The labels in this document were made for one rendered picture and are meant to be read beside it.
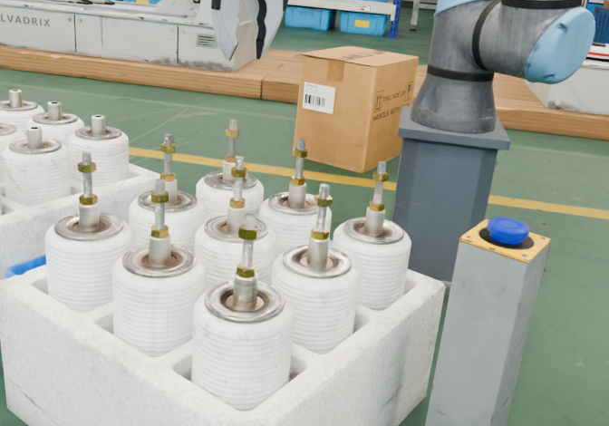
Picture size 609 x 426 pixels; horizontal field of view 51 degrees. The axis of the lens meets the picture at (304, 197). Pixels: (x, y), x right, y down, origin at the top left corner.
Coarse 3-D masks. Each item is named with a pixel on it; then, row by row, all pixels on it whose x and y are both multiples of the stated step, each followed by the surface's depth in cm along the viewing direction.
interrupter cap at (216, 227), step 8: (224, 216) 78; (208, 224) 76; (216, 224) 76; (224, 224) 77; (256, 224) 77; (264, 224) 77; (208, 232) 73; (216, 232) 74; (224, 232) 74; (264, 232) 75; (224, 240) 72; (232, 240) 72; (240, 240) 72; (256, 240) 73
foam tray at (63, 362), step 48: (0, 288) 73; (432, 288) 81; (0, 336) 76; (48, 336) 69; (96, 336) 65; (384, 336) 71; (432, 336) 84; (48, 384) 72; (96, 384) 65; (144, 384) 60; (192, 384) 60; (288, 384) 61; (336, 384) 64; (384, 384) 75
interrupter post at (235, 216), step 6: (228, 210) 74; (234, 210) 74; (240, 210) 74; (228, 216) 74; (234, 216) 74; (240, 216) 74; (228, 222) 75; (234, 222) 74; (240, 222) 74; (228, 228) 75; (234, 228) 75
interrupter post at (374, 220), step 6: (384, 210) 77; (366, 216) 78; (372, 216) 77; (378, 216) 77; (366, 222) 78; (372, 222) 77; (378, 222) 77; (366, 228) 78; (372, 228) 77; (378, 228) 77; (372, 234) 78; (378, 234) 78
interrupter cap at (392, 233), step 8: (344, 224) 79; (352, 224) 79; (360, 224) 80; (384, 224) 80; (392, 224) 80; (344, 232) 77; (352, 232) 77; (360, 232) 78; (384, 232) 79; (392, 232) 78; (400, 232) 78; (360, 240) 75; (368, 240) 75; (376, 240) 75; (384, 240) 75; (392, 240) 76; (400, 240) 76
